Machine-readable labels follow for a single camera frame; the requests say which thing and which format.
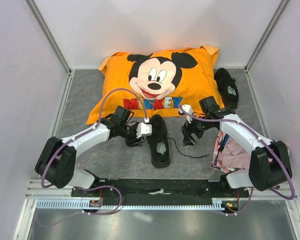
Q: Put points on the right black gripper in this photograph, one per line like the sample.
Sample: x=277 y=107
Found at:
x=187 y=129

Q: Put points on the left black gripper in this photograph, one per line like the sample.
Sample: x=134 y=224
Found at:
x=134 y=141

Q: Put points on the black sneaker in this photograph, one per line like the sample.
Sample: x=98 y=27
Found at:
x=158 y=142
x=227 y=88

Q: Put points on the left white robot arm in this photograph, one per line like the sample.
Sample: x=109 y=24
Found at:
x=57 y=162

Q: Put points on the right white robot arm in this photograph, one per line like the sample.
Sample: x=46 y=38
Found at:
x=269 y=163

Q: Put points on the pink crumpled cloth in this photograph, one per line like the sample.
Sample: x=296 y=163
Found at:
x=229 y=155

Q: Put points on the white tape scrap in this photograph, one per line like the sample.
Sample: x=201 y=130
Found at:
x=159 y=192

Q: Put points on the orange Mickey Mouse pillow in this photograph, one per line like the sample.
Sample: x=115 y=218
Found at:
x=157 y=83

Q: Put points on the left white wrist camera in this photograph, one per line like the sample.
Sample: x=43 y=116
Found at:
x=144 y=128

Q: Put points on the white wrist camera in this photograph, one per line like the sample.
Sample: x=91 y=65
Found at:
x=144 y=128
x=186 y=110

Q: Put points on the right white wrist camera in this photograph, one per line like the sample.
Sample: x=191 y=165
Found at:
x=186 y=110

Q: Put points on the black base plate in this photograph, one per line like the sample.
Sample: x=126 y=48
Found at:
x=183 y=191

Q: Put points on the grey slotted cable duct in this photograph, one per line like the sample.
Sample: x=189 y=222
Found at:
x=85 y=204

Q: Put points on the right aluminium frame post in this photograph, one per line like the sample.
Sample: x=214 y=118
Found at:
x=267 y=33

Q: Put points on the aluminium frame post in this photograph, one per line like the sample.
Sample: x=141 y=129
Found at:
x=267 y=33
x=48 y=34

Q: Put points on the left aluminium frame post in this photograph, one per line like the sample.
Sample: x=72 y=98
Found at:
x=48 y=34

